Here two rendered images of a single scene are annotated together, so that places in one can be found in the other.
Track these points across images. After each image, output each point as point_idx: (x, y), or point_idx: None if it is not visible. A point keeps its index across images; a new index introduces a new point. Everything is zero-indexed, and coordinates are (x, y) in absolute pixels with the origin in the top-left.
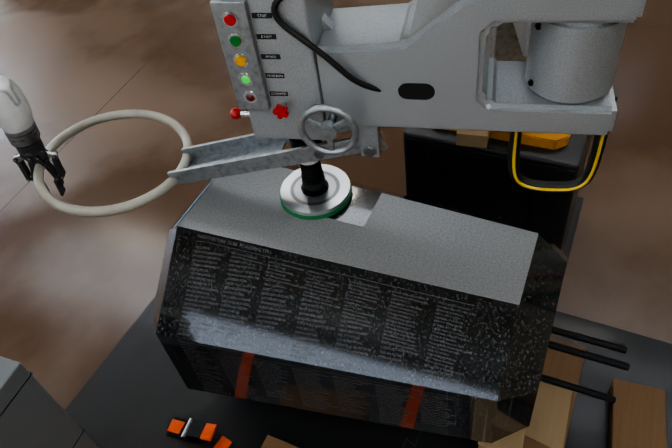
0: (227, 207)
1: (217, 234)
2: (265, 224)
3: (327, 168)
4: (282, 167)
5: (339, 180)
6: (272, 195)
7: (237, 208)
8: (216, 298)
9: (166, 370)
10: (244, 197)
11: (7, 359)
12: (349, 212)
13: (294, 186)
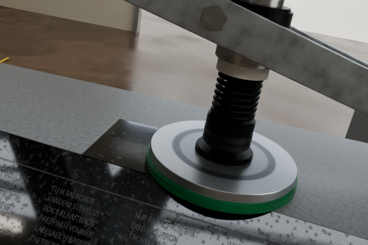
0: (367, 166)
1: (340, 137)
2: (280, 139)
3: (213, 181)
4: (337, 229)
5: (176, 156)
6: (305, 174)
7: (348, 163)
8: None
9: None
10: (355, 177)
11: None
12: (146, 135)
13: (266, 157)
